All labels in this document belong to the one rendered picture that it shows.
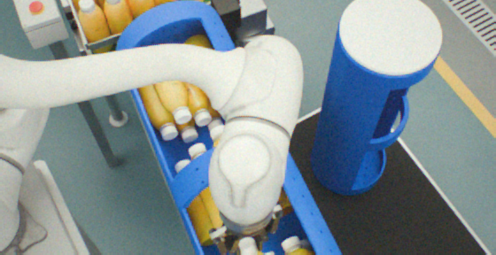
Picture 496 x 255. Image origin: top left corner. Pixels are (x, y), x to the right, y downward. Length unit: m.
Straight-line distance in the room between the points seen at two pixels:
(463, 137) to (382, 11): 1.18
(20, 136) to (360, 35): 0.91
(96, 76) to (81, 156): 1.92
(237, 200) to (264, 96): 0.16
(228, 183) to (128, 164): 1.89
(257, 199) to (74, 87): 0.28
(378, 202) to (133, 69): 1.73
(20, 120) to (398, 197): 1.59
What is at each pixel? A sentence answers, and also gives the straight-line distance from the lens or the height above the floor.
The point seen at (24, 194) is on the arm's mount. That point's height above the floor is 1.07.
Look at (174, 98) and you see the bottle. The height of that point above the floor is 1.14.
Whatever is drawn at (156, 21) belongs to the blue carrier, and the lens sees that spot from 1.51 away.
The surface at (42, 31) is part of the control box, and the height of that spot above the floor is 1.06.
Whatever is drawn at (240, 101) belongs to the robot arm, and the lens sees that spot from 0.91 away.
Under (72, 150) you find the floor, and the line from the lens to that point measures 2.79.
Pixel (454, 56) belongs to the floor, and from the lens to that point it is 3.07.
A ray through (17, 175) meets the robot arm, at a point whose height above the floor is 1.24.
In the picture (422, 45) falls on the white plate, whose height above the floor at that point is 1.04.
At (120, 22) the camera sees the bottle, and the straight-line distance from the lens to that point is 1.80.
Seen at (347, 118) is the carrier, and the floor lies 0.74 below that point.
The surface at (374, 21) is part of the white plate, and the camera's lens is 1.77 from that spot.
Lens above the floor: 2.43
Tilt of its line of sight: 62 degrees down
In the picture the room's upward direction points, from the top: straight up
